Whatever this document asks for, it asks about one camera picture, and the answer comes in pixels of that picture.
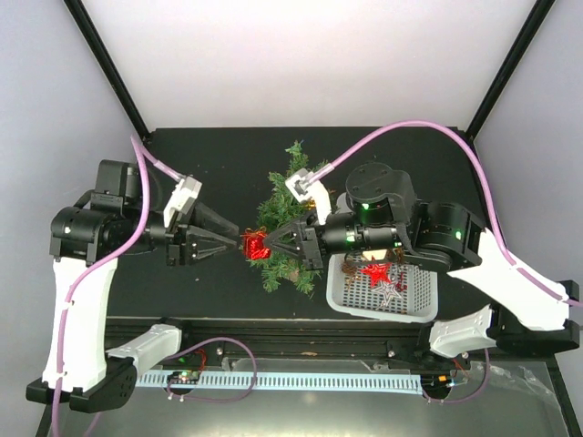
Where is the small green christmas tree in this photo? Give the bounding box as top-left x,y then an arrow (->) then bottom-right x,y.
245,139 -> 338,295

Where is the red gift box ornament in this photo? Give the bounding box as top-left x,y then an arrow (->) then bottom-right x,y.
242,227 -> 271,260

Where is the red berry sprig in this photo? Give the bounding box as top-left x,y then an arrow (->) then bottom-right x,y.
394,270 -> 408,294

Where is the white perforated plastic basket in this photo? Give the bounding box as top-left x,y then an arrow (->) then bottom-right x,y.
326,255 -> 438,323

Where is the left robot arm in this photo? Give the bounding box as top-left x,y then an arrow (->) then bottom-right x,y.
26,159 -> 239,413

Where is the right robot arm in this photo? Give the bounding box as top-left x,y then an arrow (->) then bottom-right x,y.
264,162 -> 580,367

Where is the brown pinecone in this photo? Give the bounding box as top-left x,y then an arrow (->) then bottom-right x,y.
341,262 -> 358,278

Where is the cream wooden heart ornament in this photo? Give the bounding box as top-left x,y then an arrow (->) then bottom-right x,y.
362,249 -> 387,262

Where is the red star ornament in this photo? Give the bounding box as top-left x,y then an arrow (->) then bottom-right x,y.
360,263 -> 392,289

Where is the silver star ornament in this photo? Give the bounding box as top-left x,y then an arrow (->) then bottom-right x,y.
372,281 -> 403,308

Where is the left circuit board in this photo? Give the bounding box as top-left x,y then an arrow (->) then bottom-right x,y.
168,371 -> 200,384

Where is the circuit board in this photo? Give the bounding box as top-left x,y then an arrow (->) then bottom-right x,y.
421,374 -> 467,388
168,371 -> 200,384

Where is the right circuit board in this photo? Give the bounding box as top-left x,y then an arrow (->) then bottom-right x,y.
421,374 -> 467,388

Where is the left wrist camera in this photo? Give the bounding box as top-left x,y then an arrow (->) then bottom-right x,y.
163,176 -> 202,229

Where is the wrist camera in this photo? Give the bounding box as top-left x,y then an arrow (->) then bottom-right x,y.
285,168 -> 332,225
163,176 -> 202,229

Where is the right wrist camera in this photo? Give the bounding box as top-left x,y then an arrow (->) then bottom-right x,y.
285,168 -> 332,225

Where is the black aluminium frame rail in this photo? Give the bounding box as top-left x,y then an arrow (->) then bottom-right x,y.
104,318 -> 525,365

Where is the white slotted cable duct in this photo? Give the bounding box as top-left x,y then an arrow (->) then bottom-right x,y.
136,370 -> 423,395

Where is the left black corner post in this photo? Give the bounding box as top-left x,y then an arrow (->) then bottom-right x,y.
64,0 -> 150,139

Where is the black corner post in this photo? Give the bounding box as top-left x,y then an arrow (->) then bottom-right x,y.
465,0 -> 556,140
64,0 -> 150,139

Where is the right black corner post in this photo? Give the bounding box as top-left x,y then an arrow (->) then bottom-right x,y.
465,0 -> 556,140

